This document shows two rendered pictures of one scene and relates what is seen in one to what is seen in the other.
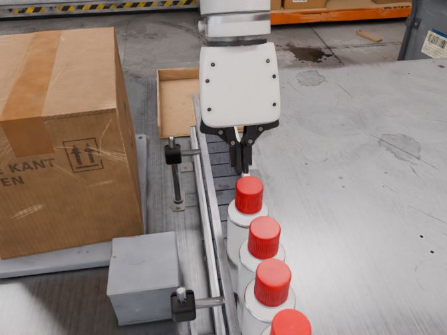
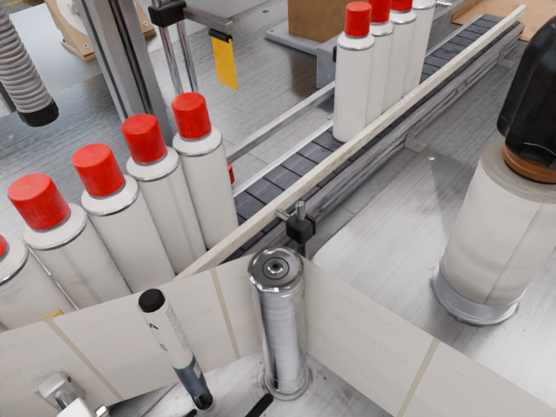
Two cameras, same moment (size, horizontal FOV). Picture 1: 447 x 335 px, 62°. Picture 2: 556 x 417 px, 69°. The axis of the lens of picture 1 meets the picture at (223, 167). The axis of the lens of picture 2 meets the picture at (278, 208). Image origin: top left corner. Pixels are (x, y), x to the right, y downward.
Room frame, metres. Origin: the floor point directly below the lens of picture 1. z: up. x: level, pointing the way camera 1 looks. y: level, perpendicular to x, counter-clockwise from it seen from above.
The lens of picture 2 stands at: (-0.27, -0.43, 1.29)
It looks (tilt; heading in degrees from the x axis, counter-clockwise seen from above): 46 degrees down; 55
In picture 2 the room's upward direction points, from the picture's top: 5 degrees counter-clockwise
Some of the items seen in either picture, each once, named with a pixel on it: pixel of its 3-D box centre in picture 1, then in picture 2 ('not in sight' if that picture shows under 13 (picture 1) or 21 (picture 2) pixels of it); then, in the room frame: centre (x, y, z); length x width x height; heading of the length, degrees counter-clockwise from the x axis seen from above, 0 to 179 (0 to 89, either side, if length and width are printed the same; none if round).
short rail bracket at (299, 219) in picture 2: not in sight; (301, 234); (-0.06, -0.17, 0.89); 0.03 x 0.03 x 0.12; 8
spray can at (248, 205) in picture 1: (246, 239); (412, 37); (0.32, -0.03, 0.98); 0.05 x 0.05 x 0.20
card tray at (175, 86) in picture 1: (205, 97); (525, 7); (0.91, 0.05, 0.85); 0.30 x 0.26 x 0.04; 8
